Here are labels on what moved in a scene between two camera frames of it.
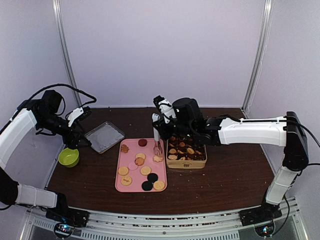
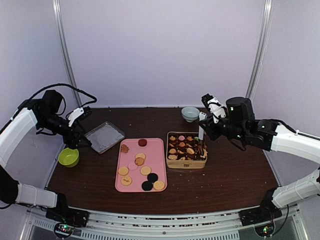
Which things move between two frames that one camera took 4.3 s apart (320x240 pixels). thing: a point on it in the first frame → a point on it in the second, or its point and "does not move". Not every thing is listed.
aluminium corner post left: x=66 y=52 does not move
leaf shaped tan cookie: x=157 y=158 → x=205 y=153
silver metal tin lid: x=104 y=136 does not move
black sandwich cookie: x=152 y=177 does not move
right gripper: x=165 y=135 → x=213 y=134
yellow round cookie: x=158 y=185 does not move
